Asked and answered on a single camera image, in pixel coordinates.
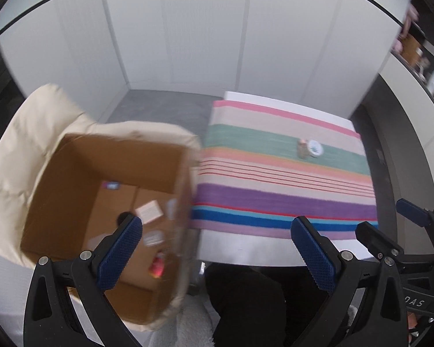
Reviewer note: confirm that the small blue bottle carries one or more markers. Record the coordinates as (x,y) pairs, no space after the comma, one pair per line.
(112,186)

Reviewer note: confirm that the red jar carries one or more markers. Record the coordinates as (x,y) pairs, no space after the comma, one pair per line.
(157,265)

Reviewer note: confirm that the clear plastic case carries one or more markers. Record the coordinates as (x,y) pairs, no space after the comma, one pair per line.
(153,238)

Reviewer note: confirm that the brown cardboard box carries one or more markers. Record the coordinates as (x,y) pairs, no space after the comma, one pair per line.
(94,159)

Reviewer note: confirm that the cream cushioned chair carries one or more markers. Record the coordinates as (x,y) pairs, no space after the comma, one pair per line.
(25,141)

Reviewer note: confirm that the black round compact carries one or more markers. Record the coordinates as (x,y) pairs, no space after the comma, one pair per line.
(123,218)

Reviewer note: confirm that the brown package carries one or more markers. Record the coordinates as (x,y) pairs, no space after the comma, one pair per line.
(411,48)

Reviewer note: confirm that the light fuzzy robe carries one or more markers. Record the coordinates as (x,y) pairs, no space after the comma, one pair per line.
(195,325)

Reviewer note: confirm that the pink plush toy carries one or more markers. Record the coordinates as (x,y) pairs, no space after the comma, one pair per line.
(412,13)

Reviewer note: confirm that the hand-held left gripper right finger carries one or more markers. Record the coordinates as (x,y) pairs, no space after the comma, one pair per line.
(313,256)

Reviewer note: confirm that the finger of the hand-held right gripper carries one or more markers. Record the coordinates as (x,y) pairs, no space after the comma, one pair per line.
(414,211)
(378,238)

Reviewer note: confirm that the small white box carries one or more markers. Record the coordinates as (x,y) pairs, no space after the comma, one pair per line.
(149,211)

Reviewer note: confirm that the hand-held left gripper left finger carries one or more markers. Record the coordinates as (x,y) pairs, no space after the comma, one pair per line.
(120,255)

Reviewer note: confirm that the black glass cabinet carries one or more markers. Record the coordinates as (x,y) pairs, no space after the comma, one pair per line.
(0,76)

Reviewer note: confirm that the white round jar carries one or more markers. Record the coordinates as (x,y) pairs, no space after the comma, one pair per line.
(315,147)

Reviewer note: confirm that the striped multicolour cloth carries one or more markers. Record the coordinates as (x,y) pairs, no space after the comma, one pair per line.
(275,195)

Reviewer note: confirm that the small beige bottle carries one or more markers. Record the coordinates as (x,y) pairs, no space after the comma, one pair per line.
(302,149)

